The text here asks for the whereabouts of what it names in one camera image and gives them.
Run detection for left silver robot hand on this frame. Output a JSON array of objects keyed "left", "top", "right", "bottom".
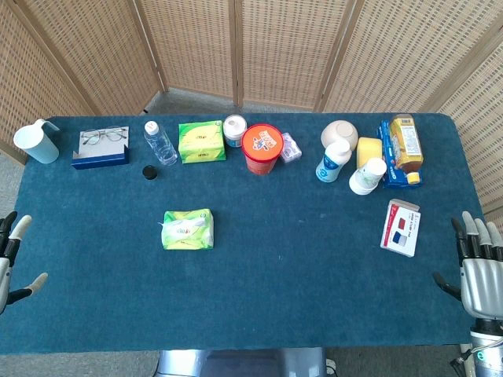
[{"left": 0, "top": 210, "right": 49, "bottom": 315}]

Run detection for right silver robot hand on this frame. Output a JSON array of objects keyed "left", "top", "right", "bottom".
[{"left": 432, "top": 210, "right": 503, "bottom": 321}]

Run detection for green tissue pack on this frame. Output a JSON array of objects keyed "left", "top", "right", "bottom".
[
  {"left": 157, "top": 208, "right": 215, "bottom": 251},
  {"left": 178, "top": 119, "right": 228, "bottom": 165}
]

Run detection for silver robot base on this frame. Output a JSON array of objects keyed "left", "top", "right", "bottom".
[{"left": 156, "top": 347, "right": 328, "bottom": 377}]

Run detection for white red-blue card box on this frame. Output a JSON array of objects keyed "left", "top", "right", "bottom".
[{"left": 380, "top": 198, "right": 421, "bottom": 258}]

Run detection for light blue plastic mug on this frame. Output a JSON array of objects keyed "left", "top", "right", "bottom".
[{"left": 13, "top": 119, "right": 61, "bottom": 165}]

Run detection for blue glasses case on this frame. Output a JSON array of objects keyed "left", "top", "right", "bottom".
[{"left": 71, "top": 126, "right": 131, "bottom": 170}]

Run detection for yellow-label tea bottle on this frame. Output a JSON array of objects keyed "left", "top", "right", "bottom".
[{"left": 389, "top": 113, "right": 425, "bottom": 185}]

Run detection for blue cookie box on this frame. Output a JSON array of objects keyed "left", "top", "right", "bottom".
[{"left": 379, "top": 120, "right": 425, "bottom": 189}]

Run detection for white paper cup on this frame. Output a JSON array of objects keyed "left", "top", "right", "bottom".
[{"left": 348, "top": 157, "right": 388, "bottom": 196}]

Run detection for thin-framed eyeglasses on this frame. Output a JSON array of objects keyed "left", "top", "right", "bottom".
[{"left": 80, "top": 125, "right": 128, "bottom": 147}]

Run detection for yellow sponge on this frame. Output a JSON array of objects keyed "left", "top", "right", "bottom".
[{"left": 355, "top": 136, "right": 384, "bottom": 169}]

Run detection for white blue-label milk bottle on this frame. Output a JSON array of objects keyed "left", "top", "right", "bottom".
[{"left": 315, "top": 139, "right": 353, "bottom": 184}]

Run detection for clear plastic water bottle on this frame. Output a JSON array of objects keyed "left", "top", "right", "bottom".
[{"left": 143, "top": 120, "right": 178, "bottom": 167}]

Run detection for beige upturned bowl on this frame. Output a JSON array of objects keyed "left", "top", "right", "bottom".
[{"left": 320, "top": 120, "right": 359, "bottom": 152}]

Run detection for purple clear plastic box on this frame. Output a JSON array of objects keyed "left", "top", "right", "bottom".
[{"left": 279, "top": 132, "right": 303, "bottom": 163}]

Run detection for sealed green tissue pack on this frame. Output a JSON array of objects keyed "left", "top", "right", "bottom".
[{"left": 178, "top": 119, "right": 228, "bottom": 165}]

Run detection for red instant noodle cup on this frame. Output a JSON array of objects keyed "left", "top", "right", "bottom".
[{"left": 240, "top": 123, "right": 285, "bottom": 176}]

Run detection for white round jar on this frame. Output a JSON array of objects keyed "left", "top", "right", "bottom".
[{"left": 222, "top": 114, "right": 248, "bottom": 148}]

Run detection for woven bamboo folding screen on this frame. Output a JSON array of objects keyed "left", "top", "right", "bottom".
[{"left": 0, "top": 0, "right": 503, "bottom": 232}]

